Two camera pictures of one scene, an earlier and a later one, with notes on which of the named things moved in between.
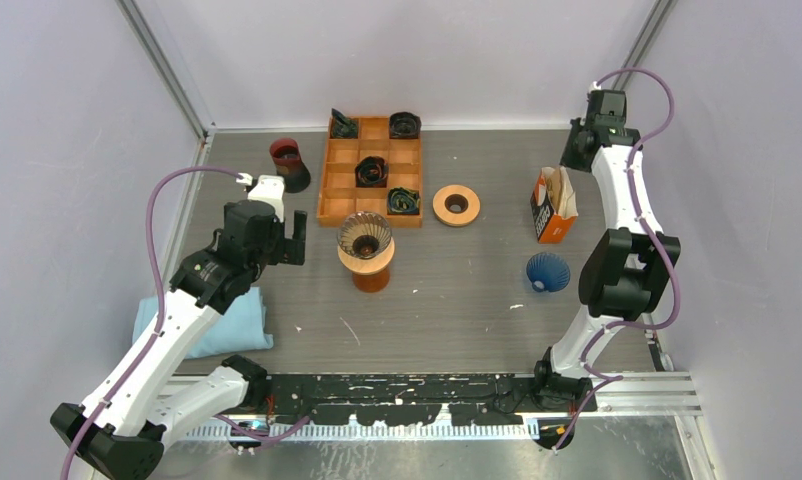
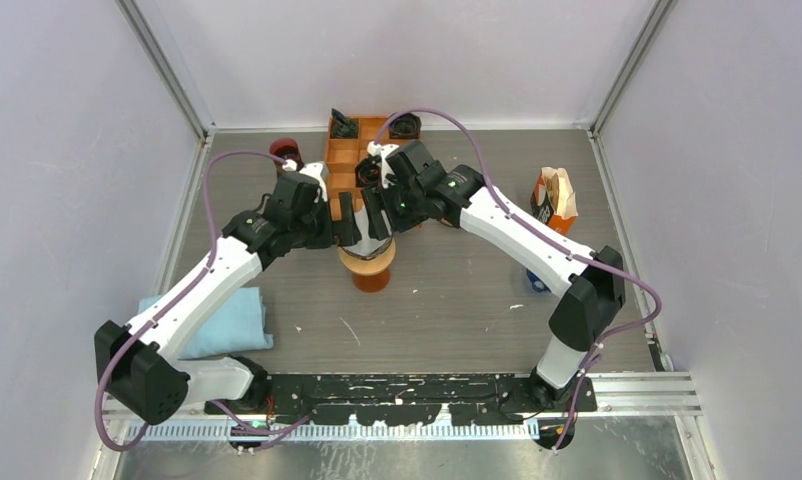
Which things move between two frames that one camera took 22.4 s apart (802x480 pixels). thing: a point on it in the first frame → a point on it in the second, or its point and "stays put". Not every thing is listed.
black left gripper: (293, 252) → (342, 233)
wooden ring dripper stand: (367, 266) stays put
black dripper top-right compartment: (404, 125) stays put
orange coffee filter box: (553, 204) stays put
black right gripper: (568, 158) → (373, 206)
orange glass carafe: (372, 283) stays put
